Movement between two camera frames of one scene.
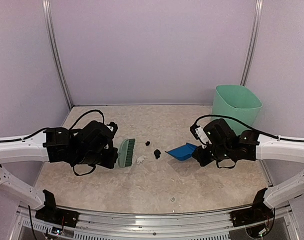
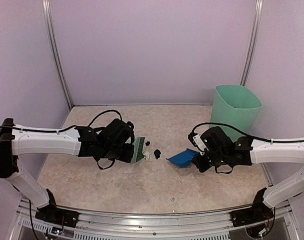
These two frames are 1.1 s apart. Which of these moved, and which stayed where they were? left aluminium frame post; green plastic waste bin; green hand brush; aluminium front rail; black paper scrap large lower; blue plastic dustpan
Moved: blue plastic dustpan; green hand brush
Stayed: aluminium front rail; black paper scrap large lower; green plastic waste bin; left aluminium frame post
